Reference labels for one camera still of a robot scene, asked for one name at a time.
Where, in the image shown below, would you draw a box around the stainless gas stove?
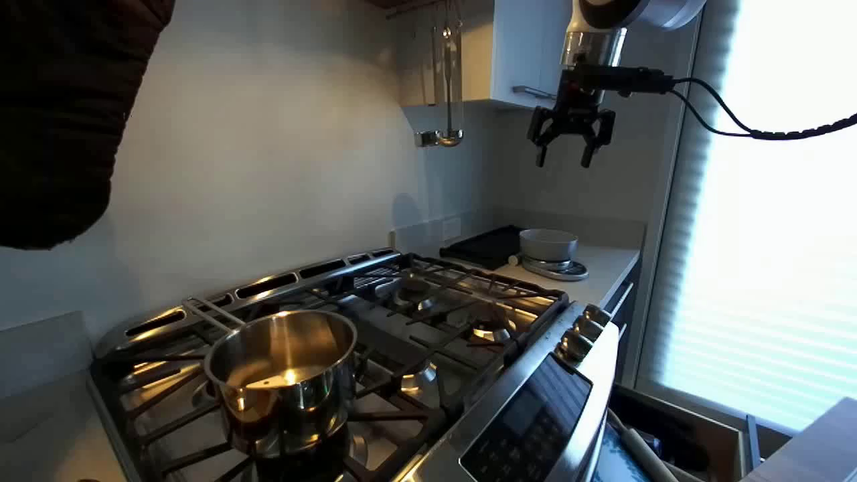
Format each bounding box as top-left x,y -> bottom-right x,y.
88,248 -> 628,482

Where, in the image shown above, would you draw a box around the black braided cable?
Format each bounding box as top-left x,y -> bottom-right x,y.
667,74 -> 857,142

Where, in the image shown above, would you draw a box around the dark grey base cabinet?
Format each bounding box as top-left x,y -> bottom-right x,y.
604,255 -> 645,344

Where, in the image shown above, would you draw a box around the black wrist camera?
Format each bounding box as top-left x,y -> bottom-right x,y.
557,59 -> 677,99

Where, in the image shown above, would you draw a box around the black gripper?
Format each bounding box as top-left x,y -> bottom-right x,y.
525,83 -> 618,170

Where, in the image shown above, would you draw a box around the stainless steel saucepan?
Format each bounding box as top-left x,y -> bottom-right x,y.
202,306 -> 361,449

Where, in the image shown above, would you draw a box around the white window blind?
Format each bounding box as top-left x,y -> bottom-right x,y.
634,0 -> 857,434

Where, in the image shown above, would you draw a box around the steel stove knob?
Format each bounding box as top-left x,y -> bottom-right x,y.
578,302 -> 617,338
561,323 -> 604,366

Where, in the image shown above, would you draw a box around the dark brown oven mitt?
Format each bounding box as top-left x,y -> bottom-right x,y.
0,0 -> 178,251

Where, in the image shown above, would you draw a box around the steel cabinet door handle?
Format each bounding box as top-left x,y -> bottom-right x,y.
513,83 -> 563,103

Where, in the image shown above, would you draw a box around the open dark drawer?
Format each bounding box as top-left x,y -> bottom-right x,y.
609,383 -> 763,482

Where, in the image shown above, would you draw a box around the white wall cabinet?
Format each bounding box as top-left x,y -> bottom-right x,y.
393,0 -> 578,114

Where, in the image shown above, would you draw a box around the hanging kitchen utensils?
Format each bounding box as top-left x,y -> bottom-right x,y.
419,22 -> 468,150

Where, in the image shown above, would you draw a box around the grey bowl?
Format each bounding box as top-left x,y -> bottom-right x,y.
518,225 -> 581,264

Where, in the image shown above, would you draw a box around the black flat tray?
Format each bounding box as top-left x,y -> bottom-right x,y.
438,221 -> 530,269

